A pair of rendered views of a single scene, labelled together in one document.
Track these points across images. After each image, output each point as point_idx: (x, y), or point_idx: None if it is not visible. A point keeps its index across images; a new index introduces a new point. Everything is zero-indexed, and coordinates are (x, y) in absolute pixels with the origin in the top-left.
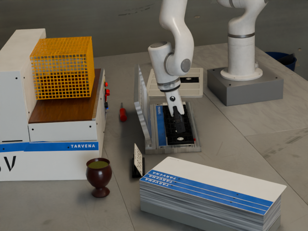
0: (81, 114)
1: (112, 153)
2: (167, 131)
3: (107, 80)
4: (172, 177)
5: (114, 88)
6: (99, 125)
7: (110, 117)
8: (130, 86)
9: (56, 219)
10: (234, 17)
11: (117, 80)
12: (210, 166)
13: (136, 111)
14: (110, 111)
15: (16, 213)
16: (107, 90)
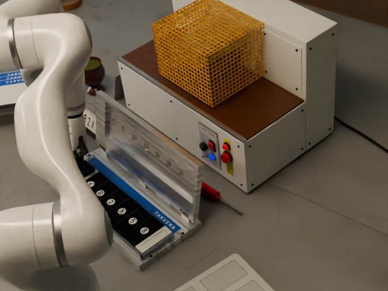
0: (138, 56)
1: None
2: (104, 177)
3: (368, 275)
4: (10, 81)
5: (319, 255)
6: (145, 96)
7: (224, 185)
8: (302, 278)
9: (102, 57)
10: (77, 267)
11: (351, 283)
12: (20, 168)
13: (205, 215)
14: (241, 197)
15: (139, 45)
16: (222, 153)
